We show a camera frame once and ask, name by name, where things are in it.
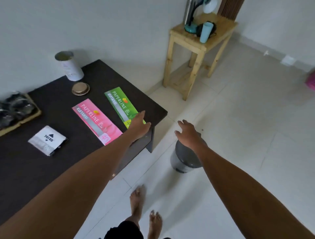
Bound person's right hand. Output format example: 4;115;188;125
174;119;208;153

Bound person's left hand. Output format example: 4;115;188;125
127;110;152;143

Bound green receipt book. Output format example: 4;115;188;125
104;86;146;129

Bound pink receipt book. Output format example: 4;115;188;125
72;98;123;146

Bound gold canister lid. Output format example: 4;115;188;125
72;82;91;96

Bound grey stamp pad box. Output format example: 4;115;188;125
28;125;68;157

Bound bamboo coasters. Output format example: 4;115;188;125
0;120;24;137
21;107;42;125
23;93;35;108

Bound person's left forearm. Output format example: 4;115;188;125
0;133;136;239

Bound person's right forearm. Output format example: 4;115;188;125
196;144;315;239

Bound person's left leg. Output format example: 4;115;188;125
125;185;146;228

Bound person's leg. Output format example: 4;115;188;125
147;210;163;239
125;185;146;228

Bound person's right leg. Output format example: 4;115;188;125
147;210;163;239

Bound person's black shorts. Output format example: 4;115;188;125
103;220;172;239

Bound white printed canister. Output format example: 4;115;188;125
54;51;85;82

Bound wooden side table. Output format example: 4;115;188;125
162;12;239;101

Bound light blue plastic cup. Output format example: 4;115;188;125
200;21;214;44

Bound black table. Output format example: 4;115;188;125
0;59;168;226

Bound teal desk lamp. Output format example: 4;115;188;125
184;0;218;34

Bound silver metal bottle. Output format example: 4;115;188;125
182;0;197;25

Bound brown slatted panel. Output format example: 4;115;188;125
217;0;245;21

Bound pink plastic container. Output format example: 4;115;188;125
305;70;315;92

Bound black cable bundle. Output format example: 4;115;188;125
196;21;217;37

